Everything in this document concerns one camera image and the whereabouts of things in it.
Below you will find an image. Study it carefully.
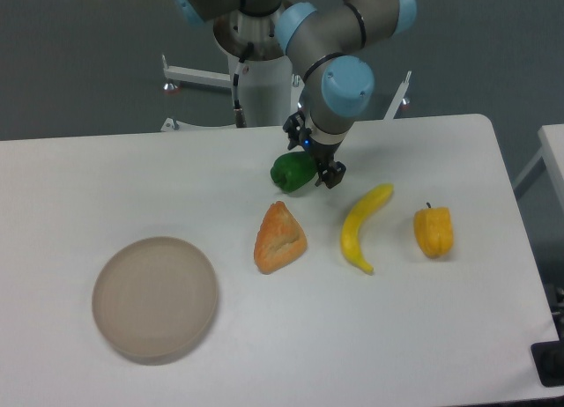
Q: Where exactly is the yellow orange bell pepper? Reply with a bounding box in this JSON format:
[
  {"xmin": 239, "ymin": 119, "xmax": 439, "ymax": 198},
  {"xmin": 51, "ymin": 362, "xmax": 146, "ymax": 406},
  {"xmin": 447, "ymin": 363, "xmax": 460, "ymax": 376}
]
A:
[{"xmin": 413, "ymin": 203, "xmax": 454, "ymax": 258}]

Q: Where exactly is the orange triangular bread pastry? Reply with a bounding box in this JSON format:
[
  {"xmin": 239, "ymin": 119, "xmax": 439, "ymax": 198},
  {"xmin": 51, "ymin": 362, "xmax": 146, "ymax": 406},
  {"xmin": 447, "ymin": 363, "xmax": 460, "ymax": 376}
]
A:
[{"xmin": 254, "ymin": 201, "xmax": 308, "ymax": 274}]

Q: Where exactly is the black device at edge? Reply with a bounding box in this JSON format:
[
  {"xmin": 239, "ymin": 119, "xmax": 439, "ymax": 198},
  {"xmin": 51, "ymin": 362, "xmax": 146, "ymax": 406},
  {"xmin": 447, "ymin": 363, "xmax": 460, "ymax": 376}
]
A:
[{"xmin": 531, "ymin": 341, "xmax": 563, "ymax": 388}]

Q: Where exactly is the white side table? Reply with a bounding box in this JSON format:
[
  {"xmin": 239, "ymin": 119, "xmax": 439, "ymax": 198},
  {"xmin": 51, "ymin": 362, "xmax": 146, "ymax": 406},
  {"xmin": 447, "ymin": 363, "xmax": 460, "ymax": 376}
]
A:
[{"xmin": 512, "ymin": 124, "xmax": 564, "ymax": 206}]

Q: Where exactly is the black cable on pedestal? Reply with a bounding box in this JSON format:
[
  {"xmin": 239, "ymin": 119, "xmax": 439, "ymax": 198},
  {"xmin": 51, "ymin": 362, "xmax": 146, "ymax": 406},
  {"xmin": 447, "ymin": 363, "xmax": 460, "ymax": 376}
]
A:
[{"xmin": 232, "ymin": 41, "xmax": 256, "ymax": 129}]

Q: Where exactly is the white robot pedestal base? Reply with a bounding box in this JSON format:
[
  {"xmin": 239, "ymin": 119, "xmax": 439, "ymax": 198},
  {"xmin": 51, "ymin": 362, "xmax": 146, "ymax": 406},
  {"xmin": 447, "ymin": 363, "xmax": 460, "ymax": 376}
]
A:
[{"xmin": 159, "ymin": 0, "xmax": 415, "ymax": 133}]

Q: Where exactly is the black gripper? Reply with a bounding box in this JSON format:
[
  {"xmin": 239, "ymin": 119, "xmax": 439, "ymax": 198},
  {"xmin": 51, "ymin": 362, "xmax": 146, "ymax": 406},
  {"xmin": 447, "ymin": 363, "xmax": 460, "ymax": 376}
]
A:
[{"xmin": 283, "ymin": 110, "xmax": 345, "ymax": 189}]

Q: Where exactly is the beige round plate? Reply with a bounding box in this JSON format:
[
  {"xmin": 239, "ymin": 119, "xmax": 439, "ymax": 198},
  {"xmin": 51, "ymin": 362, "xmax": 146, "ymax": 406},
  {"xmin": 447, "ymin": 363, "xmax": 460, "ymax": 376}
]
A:
[{"xmin": 92, "ymin": 237, "xmax": 219, "ymax": 365}]

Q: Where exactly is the yellow banana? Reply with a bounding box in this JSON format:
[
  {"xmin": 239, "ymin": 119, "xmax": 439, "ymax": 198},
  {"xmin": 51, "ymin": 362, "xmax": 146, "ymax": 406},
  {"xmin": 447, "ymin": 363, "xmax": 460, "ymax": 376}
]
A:
[{"xmin": 339, "ymin": 183, "xmax": 394, "ymax": 275}]

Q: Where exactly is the green bell pepper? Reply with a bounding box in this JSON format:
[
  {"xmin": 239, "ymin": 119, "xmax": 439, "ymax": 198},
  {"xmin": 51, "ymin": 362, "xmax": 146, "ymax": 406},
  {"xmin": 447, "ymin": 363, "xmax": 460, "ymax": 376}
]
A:
[{"xmin": 270, "ymin": 152, "xmax": 317, "ymax": 193}]

